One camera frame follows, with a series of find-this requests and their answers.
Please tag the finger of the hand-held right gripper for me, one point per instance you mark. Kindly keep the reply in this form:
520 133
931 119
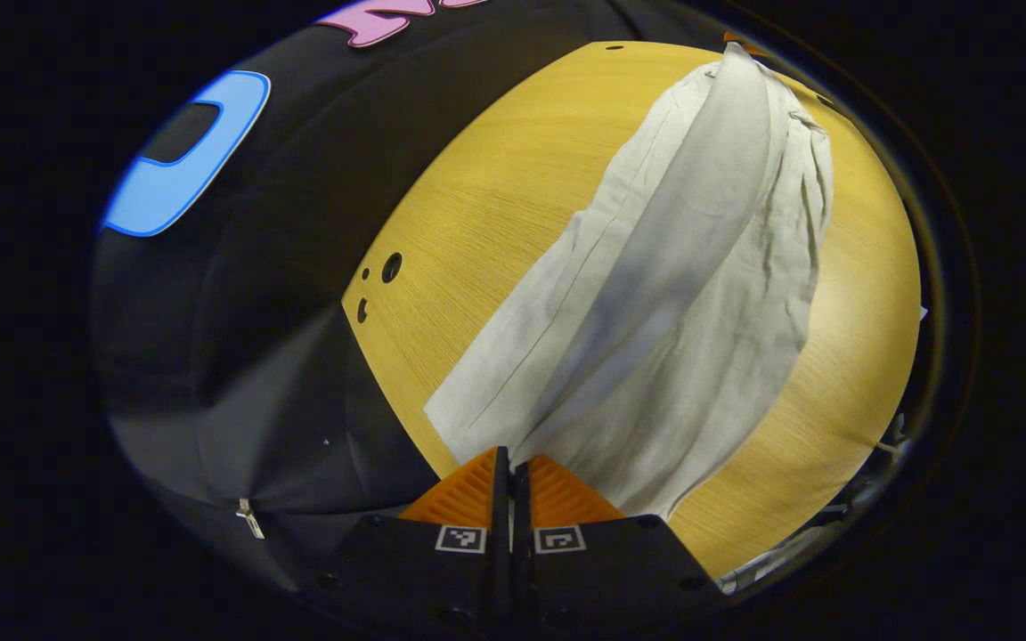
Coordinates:
736 39

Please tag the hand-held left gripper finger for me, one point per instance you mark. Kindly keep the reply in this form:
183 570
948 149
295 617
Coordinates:
501 499
520 534

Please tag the white jeans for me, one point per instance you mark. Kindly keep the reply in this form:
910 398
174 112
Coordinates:
655 312

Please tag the metal binder clip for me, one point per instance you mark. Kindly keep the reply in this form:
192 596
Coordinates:
251 521

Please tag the black backdrop cloth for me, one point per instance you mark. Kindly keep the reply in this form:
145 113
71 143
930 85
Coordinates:
255 356

